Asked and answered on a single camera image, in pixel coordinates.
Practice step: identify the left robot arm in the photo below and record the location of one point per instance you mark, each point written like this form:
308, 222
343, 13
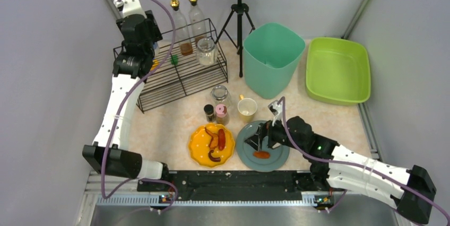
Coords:
109, 153

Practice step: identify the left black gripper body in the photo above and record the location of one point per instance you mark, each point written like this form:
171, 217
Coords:
151, 24

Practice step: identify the oil bottle gold cap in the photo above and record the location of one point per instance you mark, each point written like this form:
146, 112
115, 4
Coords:
197, 19
181, 31

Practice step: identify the green toy block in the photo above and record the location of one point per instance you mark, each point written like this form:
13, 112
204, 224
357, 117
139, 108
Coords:
174, 60

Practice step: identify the blue label jar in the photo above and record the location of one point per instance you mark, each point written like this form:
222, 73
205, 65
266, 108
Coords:
156, 48

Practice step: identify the black lid spice jar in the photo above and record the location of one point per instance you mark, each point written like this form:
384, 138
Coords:
209, 111

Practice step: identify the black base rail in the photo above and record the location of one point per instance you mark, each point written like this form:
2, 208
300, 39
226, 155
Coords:
228, 188

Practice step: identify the pink lid spice jar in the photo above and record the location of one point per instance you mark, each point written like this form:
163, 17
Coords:
222, 116

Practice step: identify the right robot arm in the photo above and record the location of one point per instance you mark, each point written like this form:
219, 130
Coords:
334, 166

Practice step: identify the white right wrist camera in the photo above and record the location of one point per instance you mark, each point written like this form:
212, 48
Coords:
276, 108

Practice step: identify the large clear glass jar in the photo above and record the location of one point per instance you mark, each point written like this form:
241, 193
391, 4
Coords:
221, 95

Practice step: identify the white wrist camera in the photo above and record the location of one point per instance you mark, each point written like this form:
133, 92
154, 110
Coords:
276, 108
129, 7

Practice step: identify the grey-blue plate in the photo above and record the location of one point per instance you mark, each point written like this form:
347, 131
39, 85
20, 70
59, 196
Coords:
278, 156

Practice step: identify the red sausage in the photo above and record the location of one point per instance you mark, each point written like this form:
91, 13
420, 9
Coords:
221, 139

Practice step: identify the colourful toy blocks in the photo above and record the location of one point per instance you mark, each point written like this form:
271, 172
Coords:
155, 64

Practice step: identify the teal plastic bin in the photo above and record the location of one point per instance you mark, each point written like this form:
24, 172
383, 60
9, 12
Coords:
271, 54

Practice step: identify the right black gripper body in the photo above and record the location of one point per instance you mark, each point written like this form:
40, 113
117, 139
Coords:
266, 137

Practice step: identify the green plastic tub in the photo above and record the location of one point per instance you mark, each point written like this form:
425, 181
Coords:
337, 71

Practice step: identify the yellow scalloped plate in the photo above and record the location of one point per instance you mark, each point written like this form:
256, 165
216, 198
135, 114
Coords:
198, 146

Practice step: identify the cream yellow mug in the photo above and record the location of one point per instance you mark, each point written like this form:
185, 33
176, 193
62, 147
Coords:
247, 108

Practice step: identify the black wire rack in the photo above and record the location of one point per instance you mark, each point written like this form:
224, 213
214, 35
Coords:
170, 83

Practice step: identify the orange fried piece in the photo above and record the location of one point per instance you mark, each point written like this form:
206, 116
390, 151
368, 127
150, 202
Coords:
261, 155

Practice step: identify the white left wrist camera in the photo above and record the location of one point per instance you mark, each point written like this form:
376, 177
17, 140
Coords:
129, 7

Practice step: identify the black tripod stand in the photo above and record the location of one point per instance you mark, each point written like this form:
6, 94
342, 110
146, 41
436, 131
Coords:
241, 9

